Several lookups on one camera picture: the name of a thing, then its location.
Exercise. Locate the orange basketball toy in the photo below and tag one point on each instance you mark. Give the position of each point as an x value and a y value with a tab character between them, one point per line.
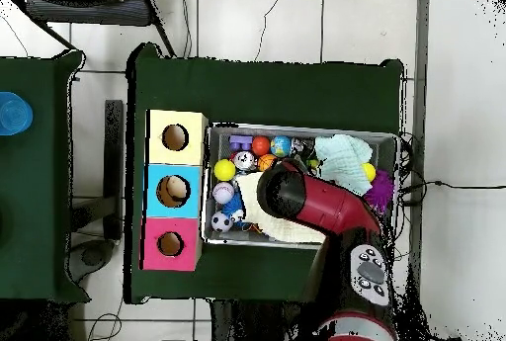
267	162

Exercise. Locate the purple spiky toy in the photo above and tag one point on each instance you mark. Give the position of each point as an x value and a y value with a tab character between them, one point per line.
380	190

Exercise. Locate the blue plastic cup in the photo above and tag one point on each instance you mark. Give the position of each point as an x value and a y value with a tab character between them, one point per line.
15	113

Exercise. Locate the shallow mesh metal bin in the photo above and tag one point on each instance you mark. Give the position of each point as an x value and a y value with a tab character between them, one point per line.
213	234

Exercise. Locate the large yellow ball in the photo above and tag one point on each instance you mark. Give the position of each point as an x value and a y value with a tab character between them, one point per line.
224	170

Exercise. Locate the plain orange ball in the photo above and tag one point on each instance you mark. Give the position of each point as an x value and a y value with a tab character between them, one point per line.
261	146

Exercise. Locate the black chair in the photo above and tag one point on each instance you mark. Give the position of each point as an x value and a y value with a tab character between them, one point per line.
87	9

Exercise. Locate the black and white soccer ball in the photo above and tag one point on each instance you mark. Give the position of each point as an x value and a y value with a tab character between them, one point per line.
221	222

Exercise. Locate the crushed can with silver top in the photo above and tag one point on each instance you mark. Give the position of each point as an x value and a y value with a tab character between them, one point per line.
245	161

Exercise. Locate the white baseball with red stitching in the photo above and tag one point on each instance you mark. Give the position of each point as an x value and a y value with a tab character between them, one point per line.
223	192

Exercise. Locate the wooden box with three holes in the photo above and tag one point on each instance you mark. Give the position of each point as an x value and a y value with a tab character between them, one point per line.
174	151

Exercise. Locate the black flat panel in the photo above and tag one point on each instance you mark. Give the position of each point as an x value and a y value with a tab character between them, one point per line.
114	159

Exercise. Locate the mint green waffle cloth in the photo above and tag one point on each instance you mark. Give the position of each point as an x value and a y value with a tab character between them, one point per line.
342	159

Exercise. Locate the dark green side table cloth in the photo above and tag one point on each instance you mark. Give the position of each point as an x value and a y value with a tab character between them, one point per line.
35	198

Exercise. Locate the blue globe ball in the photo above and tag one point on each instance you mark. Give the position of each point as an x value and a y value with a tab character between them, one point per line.
280	146

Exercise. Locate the cream waffle cloth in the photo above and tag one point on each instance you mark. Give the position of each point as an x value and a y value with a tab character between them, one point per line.
284	230

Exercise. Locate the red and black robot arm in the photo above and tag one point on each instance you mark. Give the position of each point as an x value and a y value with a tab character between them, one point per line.
328	206

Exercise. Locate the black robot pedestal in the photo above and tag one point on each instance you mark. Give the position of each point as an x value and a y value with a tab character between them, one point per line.
245	321

